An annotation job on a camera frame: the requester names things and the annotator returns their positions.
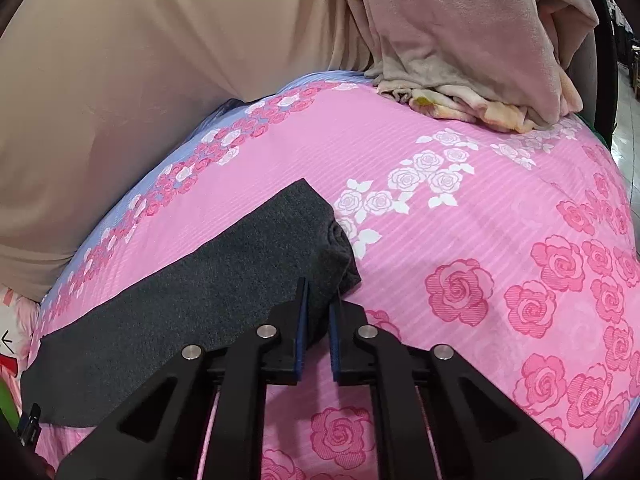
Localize beige fabric headboard cover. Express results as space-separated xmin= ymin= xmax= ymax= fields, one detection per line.
xmin=0 ymin=0 xmax=372 ymax=302

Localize pink rose-print bedsheet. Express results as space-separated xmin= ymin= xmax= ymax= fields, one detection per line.
xmin=20 ymin=70 xmax=640 ymax=480

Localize white cartoon print pillow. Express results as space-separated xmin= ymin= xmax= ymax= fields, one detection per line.
xmin=0 ymin=285 xmax=42 ymax=411

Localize peach floral fleece blanket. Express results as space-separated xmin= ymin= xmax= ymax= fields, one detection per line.
xmin=345 ymin=0 xmax=601 ymax=133

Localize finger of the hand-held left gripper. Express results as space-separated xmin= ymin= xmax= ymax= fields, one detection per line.
xmin=18 ymin=402 xmax=42 ymax=445

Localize dark grey pants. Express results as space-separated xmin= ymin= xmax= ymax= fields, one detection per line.
xmin=20 ymin=178 xmax=362 ymax=427

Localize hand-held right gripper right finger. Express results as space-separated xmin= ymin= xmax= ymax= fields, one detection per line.
xmin=327 ymin=292 xmax=583 ymax=480

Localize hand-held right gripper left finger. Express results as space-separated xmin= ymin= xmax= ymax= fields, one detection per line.
xmin=55 ymin=277 xmax=312 ymax=480

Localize black metal frame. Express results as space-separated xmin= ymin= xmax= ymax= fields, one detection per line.
xmin=575 ymin=0 xmax=622 ymax=147

